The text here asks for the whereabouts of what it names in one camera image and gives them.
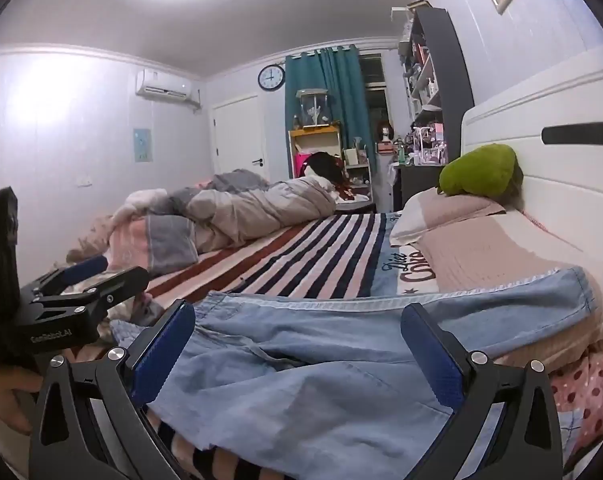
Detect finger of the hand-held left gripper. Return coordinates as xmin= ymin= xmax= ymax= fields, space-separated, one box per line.
xmin=29 ymin=266 xmax=151 ymax=318
xmin=19 ymin=255 xmax=110 ymax=301

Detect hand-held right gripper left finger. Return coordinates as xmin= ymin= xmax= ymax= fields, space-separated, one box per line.
xmin=29 ymin=300 xmax=197 ymax=480

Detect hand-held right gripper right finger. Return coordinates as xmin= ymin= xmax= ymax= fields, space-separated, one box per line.
xmin=400 ymin=302 xmax=565 ymax=480

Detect light blue denim pants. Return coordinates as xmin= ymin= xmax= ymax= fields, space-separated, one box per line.
xmin=109 ymin=266 xmax=598 ymax=480

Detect person's left hand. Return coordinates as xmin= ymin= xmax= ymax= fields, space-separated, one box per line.
xmin=0 ymin=365 xmax=47 ymax=436

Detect cream fluffy blanket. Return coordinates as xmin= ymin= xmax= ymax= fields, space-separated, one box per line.
xmin=66 ymin=187 xmax=170 ymax=263

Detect grey pillow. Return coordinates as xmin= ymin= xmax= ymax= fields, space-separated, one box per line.
xmin=144 ymin=214 xmax=200 ymax=275

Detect pink quilted pillow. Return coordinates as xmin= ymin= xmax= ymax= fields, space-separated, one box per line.
xmin=419 ymin=209 xmax=603 ymax=368

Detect pink and white pillow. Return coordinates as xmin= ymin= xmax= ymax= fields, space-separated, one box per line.
xmin=389 ymin=191 xmax=506 ymax=248

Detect striped bed blanket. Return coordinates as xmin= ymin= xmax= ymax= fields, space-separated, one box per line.
xmin=106 ymin=211 xmax=442 ymax=480

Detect beige duvet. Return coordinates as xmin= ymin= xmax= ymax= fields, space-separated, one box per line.
xmin=154 ymin=169 xmax=338 ymax=253

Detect polka dot cloth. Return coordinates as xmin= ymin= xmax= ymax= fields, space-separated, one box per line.
xmin=549 ymin=342 xmax=603 ymax=466

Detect dark desk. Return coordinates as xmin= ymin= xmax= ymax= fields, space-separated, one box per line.
xmin=389 ymin=152 xmax=455 ymax=212

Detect white door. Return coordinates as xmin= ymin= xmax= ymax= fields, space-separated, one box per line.
xmin=212 ymin=95 xmax=268 ymax=183

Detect white air conditioner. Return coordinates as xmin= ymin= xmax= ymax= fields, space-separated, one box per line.
xmin=135 ymin=69 xmax=192 ymax=101

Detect green plush pillow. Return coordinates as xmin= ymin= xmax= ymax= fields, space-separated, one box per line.
xmin=436 ymin=143 xmax=525 ymax=197

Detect white trolley rack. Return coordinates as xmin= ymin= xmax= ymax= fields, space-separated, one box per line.
xmin=342 ymin=137 xmax=373 ymax=196

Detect black and white plush toy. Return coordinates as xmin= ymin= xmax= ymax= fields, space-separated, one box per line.
xmin=301 ymin=151 xmax=346 ymax=186

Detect mannequin head with wig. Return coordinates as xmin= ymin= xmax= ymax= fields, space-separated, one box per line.
xmin=375 ymin=121 xmax=395 ymax=153

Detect yellow shelf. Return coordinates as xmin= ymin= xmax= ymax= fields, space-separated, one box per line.
xmin=288 ymin=122 xmax=343 ymax=181

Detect white bed headboard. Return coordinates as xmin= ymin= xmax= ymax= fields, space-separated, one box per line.
xmin=460 ymin=42 xmax=603 ymax=341

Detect glass display case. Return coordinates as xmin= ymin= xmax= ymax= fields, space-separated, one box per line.
xmin=296 ymin=88 xmax=331 ymax=129

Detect dark tall bookshelf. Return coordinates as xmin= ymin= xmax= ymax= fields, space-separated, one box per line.
xmin=391 ymin=0 xmax=476 ymax=166

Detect window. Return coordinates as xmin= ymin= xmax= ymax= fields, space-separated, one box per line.
xmin=357 ymin=52 xmax=395 ymax=126

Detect teal curtain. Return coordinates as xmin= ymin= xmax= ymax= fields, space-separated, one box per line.
xmin=284 ymin=45 xmax=378 ymax=176

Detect light blue wall poster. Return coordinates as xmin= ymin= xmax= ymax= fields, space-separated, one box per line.
xmin=134 ymin=128 xmax=154 ymax=163

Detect round wall clock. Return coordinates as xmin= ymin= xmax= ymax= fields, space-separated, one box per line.
xmin=258 ymin=64 xmax=286 ymax=92

